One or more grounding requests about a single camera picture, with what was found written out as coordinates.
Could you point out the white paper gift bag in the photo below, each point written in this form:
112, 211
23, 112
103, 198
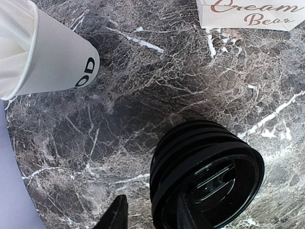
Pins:
278, 15

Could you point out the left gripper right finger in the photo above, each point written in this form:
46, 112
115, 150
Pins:
186, 216

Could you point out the stack of black cup lids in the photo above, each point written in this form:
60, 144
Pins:
215, 171

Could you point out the white paper cup with straws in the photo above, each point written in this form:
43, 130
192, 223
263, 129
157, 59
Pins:
59, 59

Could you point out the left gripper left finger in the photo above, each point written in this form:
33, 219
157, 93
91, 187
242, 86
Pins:
116, 216

